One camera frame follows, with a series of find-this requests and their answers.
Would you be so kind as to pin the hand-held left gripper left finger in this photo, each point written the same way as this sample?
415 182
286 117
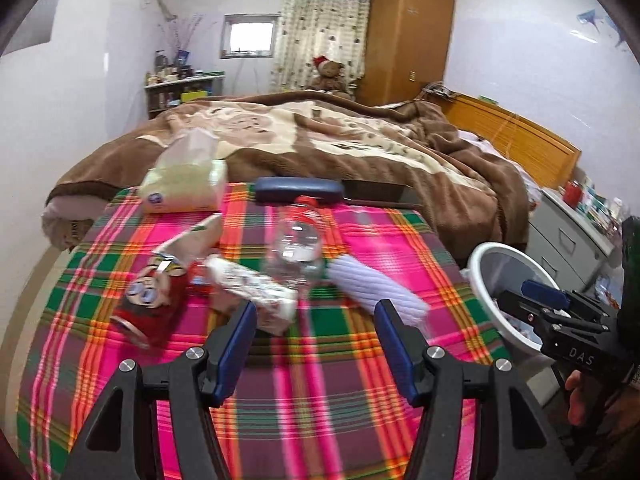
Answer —
235 345

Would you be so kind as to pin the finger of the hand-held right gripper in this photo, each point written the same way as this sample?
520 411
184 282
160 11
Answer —
520 310
545 292

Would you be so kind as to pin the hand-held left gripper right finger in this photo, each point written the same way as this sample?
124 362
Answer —
395 350

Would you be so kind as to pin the white rim trash bin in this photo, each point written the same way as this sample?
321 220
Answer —
477 280

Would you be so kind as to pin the white patterned paper cup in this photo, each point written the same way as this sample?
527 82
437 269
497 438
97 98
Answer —
250 290

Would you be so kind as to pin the thick white foam net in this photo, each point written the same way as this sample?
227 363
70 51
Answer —
375 285

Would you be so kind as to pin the red drink can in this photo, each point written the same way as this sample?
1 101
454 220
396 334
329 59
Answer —
155 305

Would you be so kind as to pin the beige paper cup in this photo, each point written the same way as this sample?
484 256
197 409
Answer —
192 242

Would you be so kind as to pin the clear plastic bottle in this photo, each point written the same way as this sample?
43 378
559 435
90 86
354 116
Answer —
295 250

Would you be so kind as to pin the person's right hand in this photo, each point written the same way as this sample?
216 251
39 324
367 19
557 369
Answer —
582 400

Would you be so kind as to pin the grey drawer cabinet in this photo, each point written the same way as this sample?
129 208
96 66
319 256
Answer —
565 245

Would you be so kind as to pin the pink green plaid cloth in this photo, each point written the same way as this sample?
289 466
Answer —
310 400

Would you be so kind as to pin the clutter of small boxes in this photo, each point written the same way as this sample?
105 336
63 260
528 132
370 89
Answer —
600 207

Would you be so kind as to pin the red jar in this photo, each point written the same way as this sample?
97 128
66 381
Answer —
572 192

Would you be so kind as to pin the wooden headboard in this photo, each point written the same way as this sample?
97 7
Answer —
520 140

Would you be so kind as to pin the black smartphone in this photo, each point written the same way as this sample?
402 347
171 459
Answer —
380 192

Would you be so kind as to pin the pink white pillow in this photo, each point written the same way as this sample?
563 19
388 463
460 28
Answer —
477 142

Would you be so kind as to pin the soft tissue pack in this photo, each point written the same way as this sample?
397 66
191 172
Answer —
185 185

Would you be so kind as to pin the dark blue glasses case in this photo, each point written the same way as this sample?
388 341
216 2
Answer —
300 190

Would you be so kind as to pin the brown printed blanket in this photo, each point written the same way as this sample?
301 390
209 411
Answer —
375 160

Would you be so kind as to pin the power strip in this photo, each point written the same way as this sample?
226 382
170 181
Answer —
437 90

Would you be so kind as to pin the cluttered small desk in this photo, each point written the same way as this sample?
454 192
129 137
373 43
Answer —
180 95

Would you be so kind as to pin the brown teddy bear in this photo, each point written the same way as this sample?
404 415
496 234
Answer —
330 77

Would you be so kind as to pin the wooden wardrobe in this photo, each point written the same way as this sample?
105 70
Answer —
410 35

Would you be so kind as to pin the small window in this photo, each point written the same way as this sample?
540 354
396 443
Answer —
250 35

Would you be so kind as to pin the decorative dry branches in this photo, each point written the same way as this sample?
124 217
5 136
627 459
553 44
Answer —
180 37

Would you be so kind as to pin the patterned curtain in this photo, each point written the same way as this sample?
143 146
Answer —
320 25

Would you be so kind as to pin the blue wall sticker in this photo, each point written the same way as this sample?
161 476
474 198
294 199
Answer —
592 19

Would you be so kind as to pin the silver wall poster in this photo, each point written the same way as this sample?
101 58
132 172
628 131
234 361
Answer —
35 25

